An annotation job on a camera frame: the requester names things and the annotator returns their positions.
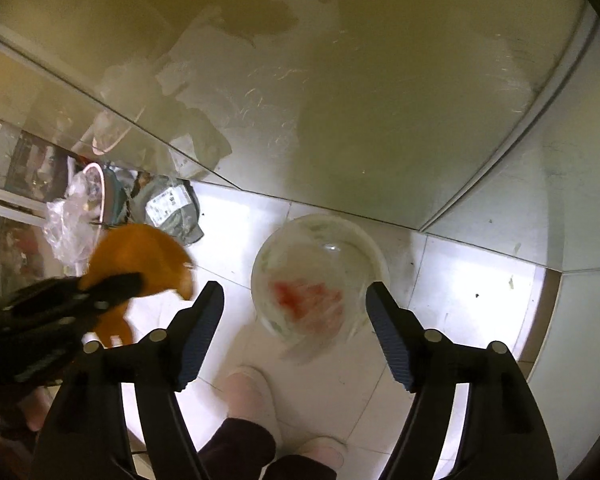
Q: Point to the orange cloth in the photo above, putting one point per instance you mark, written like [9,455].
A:
[140,255]

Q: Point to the person's right pink slipper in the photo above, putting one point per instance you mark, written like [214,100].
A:
[325,455]

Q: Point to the person's dark trouser leg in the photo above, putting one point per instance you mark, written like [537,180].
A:
[235,450]
[300,470]

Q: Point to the grey plastic garbage bag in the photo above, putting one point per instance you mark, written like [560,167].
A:
[172,210]

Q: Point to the pink-rimmed teal basin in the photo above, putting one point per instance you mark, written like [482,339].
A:
[107,195]

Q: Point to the brown dry scraps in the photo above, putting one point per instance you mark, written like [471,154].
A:
[141,182]

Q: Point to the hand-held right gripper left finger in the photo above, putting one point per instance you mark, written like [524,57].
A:
[199,332]

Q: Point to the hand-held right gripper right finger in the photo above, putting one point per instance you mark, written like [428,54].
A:
[387,335]

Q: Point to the person's right dark trouser leg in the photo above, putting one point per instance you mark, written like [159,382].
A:
[300,470]

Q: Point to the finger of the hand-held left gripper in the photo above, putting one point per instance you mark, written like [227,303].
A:
[112,285]

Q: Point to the crumpled clear plastic bag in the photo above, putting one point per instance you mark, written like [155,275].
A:
[70,230]

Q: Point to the clear plastic wrapper red print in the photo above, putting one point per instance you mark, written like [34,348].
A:
[305,295]

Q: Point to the printed picture panel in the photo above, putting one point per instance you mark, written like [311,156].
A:
[25,170]

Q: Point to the white perforated plastic bin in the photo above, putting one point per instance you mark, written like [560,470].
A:
[375,255]

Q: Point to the person's left dark trouser leg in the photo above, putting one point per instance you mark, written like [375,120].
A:
[235,450]

